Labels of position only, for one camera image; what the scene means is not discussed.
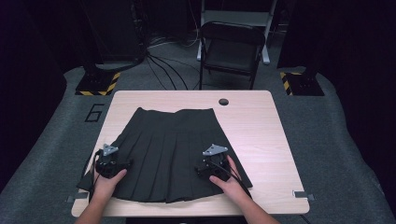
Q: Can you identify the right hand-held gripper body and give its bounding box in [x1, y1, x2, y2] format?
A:
[199, 143, 232, 183]

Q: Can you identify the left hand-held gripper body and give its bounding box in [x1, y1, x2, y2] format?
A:
[94, 143, 132, 179]

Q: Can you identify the black pleated skirt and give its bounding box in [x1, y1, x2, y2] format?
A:
[77, 106, 254, 204]

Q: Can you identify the person's left hand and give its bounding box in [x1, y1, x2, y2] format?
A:
[92, 168, 128, 200]

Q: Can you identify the person's right hand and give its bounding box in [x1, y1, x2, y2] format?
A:
[208, 155, 251, 204]

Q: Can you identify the grey tape piece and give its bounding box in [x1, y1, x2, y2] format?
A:
[291, 189, 316, 202]
[65, 191, 91, 204]

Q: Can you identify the black stand base striped tape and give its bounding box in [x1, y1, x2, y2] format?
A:
[75, 70, 121, 97]
[278, 71, 326, 97]

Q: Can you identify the black folding chair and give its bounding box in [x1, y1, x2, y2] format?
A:
[198, 21, 266, 91]
[196, 0, 278, 66]

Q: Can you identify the dark curtain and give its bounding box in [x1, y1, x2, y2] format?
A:
[276, 0, 396, 216]
[0, 0, 85, 192]

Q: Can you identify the black equipment cabinet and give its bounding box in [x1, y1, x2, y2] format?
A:
[78, 0, 148, 69]

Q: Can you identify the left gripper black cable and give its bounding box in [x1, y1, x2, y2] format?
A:
[88, 148, 106, 203]

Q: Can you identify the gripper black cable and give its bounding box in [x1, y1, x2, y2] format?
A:
[88, 148, 106, 203]
[208, 159, 253, 199]

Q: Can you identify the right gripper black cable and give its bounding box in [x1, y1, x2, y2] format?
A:
[208, 159, 253, 199]

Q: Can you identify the bundle of black floor cables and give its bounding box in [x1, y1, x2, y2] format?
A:
[145, 34, 202, 91]

